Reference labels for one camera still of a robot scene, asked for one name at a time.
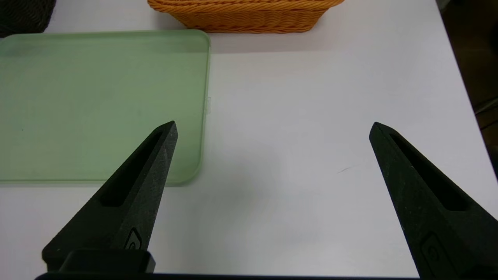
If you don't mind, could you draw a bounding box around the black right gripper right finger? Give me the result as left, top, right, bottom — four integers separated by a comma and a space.
369, 122, 498, 280

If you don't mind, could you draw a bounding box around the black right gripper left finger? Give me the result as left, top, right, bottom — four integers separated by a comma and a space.
42, 121, 179, 273

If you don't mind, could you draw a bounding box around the dark brown wicker basket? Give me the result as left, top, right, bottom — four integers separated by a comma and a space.
0, 0, 57, 38

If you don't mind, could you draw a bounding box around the orange wicker basket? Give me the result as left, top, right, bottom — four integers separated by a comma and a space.
147, 0, 345, 34

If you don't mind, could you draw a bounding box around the light green plastic tray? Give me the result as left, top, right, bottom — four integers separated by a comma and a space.
0, 30, 211, 186

